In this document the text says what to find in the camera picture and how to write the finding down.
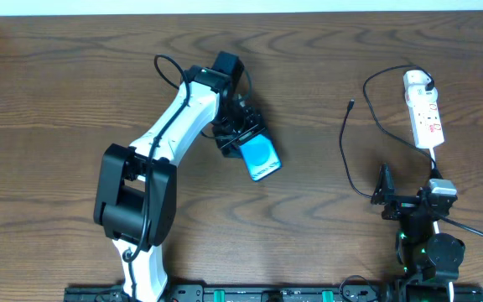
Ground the white USB charger plug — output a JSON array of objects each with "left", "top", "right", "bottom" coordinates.
[{"left": 403, "top": 70, "right": 438, "bottom": 96}]

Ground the blue Samsung Galaxy smartphone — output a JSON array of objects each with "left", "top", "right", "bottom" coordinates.
[{"left": 240, "top": 134, "right": 282, "bottom": 181}]

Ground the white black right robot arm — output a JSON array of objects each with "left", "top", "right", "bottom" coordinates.
[{"left": 371, "top": 164, "right": 465, "bottom": 286}]

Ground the white power strip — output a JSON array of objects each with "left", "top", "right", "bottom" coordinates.
[{"left": 405, "top": 85, "right": 444, "bottom": 149}]

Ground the white power strip cord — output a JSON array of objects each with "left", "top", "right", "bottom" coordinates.
[{"left": 428, "top": 146, "right": 455, "bottom": 302}]

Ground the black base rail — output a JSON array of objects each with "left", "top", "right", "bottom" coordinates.
[{"left": 63, "top": 284, "right": 483, "bottom": 302}]

